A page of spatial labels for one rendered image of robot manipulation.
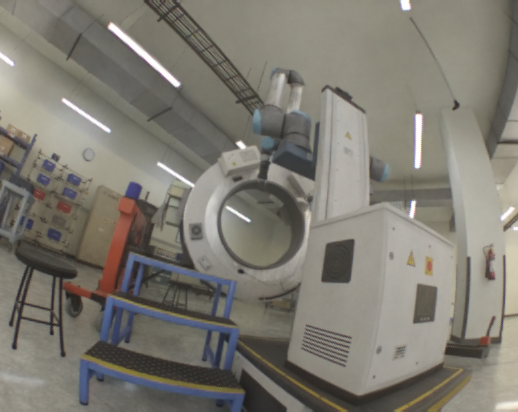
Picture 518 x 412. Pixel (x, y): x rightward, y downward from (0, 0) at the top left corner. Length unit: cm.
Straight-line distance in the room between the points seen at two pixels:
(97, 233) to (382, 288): 585
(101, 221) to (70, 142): 219
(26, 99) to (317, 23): 639
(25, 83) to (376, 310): 717
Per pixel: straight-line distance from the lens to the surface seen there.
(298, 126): 132
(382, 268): 60
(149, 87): 493
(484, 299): 402
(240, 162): 208
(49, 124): 666
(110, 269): 186
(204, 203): 206
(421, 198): 714
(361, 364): 62
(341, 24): 398
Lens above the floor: 58
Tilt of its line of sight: 20 degrees up
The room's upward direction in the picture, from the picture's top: 12 degrees clockwise
